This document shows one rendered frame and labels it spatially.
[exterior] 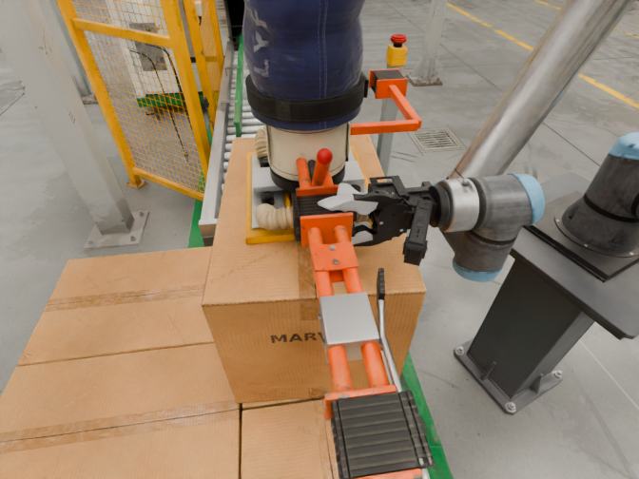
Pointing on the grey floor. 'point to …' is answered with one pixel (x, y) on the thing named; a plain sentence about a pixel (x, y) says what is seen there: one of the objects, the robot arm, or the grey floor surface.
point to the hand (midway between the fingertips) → (325, 224)
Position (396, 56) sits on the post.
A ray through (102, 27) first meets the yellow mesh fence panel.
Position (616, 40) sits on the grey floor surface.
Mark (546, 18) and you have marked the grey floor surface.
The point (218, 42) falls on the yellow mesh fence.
